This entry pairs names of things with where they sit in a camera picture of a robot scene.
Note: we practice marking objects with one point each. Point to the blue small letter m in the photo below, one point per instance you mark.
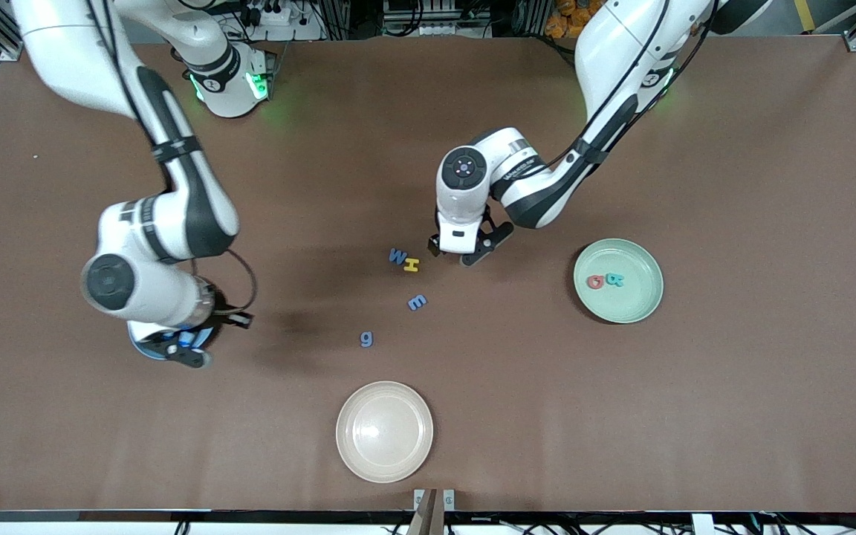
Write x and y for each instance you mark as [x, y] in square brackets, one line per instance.
[416, 302]

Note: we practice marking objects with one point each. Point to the teal foam letter R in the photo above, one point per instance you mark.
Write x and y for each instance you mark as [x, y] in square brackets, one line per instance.
[611, 279]

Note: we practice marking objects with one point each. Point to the cream plate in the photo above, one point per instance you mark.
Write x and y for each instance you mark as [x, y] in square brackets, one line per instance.
[384, 432]

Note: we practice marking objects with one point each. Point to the metal table edge bracket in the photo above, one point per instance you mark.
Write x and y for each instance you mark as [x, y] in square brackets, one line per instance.
[449, 499]

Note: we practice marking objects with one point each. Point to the orange bag pile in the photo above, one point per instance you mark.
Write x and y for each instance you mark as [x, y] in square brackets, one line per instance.
[562, 26]

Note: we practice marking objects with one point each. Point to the grey mount pole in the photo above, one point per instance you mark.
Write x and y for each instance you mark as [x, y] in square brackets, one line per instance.
[424, 520]

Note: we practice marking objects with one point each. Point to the white power strip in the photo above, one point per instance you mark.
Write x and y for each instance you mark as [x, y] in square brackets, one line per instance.
[439, 30]
[287, 18]

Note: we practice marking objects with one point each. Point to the red foam letter Q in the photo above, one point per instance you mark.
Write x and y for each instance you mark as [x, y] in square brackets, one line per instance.
[590, 282]

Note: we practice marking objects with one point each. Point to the blue capital letter W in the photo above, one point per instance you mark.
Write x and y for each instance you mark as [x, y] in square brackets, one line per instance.
[397, 257]

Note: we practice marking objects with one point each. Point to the blue plate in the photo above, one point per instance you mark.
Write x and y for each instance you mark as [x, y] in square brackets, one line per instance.
[144, 349]

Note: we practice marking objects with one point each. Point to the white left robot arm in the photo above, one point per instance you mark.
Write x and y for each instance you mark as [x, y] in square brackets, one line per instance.
[621, 52]

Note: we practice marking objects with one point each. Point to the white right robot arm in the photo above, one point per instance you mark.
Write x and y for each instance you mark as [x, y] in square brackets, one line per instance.
[79, 44]

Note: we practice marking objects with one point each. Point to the green plate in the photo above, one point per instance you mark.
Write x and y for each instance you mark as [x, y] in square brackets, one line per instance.
[632, 305]

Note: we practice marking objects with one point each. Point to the yellow foam letter H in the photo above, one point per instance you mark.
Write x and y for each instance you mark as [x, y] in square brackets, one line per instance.
[412, 265]

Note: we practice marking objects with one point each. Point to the black table edge rail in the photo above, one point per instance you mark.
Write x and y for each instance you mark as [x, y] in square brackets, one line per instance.
[175, 515]

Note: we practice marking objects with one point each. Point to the blue small letter g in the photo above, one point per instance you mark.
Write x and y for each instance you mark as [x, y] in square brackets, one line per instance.
[371, 339]

